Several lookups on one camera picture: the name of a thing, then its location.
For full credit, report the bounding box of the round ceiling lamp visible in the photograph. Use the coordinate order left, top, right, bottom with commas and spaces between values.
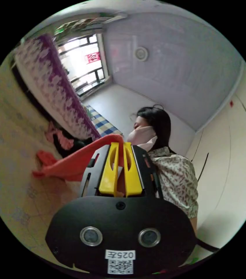
134, 46, 149, 62

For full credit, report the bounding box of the bed with yellowish mat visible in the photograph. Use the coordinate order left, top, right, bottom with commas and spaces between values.
0, 52, 97, 270

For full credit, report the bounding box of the purple printed curtain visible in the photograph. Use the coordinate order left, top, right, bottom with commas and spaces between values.
14, 34, 103, 141

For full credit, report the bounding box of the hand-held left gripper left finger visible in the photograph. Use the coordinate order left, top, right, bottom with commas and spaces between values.
98, 142, 119, 197

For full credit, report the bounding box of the person's body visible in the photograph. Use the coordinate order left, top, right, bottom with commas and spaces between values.
127, 104, 200, 235

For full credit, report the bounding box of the blue checked cloth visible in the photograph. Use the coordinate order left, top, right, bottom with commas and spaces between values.
84, 105, 124, 137

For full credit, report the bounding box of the pile of clothes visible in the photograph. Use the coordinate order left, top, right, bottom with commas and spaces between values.
45, 121, 93, 158

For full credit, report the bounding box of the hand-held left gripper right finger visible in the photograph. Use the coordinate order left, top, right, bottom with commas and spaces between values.
123, 142, 143, 198

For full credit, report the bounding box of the black cable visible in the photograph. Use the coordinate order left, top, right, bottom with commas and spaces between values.
196, 238, 221, 253

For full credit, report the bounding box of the pink towel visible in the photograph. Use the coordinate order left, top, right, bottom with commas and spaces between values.
32, 134, 126, 198

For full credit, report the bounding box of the window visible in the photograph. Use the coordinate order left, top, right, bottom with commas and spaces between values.
56, 34, 111, 97

